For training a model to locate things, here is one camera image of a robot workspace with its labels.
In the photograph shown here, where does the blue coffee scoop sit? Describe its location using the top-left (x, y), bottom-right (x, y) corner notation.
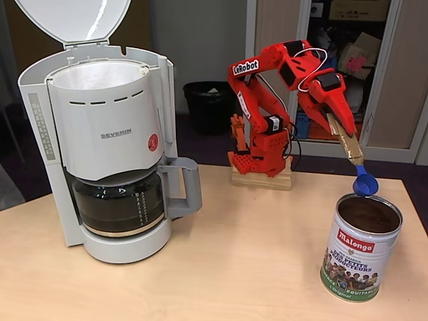
top-left (326, 112), bottom-right (379, 197)

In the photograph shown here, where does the brown ground coffee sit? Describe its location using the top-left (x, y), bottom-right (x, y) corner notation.
top-left (337, 199), bottom-right (401, 234)

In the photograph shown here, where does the Malongo coffee can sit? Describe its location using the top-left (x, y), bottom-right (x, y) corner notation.
top-left (320, 193), bottom-right (404, 299)

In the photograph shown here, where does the white drip coffee maker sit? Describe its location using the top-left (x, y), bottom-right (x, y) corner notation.
top-left (13, 0), bottom-right (177, 265)

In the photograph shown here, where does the white paper coffee filter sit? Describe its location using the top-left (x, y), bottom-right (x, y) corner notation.
top-left (52, 61), bottom-right (150, 92)

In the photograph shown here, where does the small blue crate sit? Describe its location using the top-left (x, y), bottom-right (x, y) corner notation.
top-left (296, 112), bottom-right (310, 140)

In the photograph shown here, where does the orange plastic crate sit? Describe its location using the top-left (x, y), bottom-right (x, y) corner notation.
top-left (309, 122), bottom-right (364, 140)

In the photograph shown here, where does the cardboard box with pink mark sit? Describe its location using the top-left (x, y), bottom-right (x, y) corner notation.
top-left (337, 31), bottom-right (383, 80)

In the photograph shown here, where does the long brown cardboard box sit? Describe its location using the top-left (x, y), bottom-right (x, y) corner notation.
top-left (329, 0), bottom-right (391, 21)

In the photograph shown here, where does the tall grey shutter cabinet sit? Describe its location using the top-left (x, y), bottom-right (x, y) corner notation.
top-left (245, 0), bottom-right (428, 165)

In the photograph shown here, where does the orange plastic clamp part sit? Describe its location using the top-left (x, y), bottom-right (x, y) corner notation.
top-left (229, 113), bottom-right (250, 155)

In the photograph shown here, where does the wooden base block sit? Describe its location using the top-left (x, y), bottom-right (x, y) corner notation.
top-left (231, 156), bottom-right (292, 191)

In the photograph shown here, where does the black waste bin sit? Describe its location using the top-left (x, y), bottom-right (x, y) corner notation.
top-left (183, 82), bottom-right (241, 136)

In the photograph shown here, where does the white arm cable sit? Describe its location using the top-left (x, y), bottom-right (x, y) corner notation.
top-left (296, 48), bottom-right (329, 92)

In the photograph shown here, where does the black power cable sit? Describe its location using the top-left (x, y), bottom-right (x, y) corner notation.
top-left (287, 122), bottom-right (304, 171)

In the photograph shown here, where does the glass carafe with grey handle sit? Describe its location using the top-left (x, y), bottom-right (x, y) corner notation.
top-left (71, 156), bottom-right (203, 239)

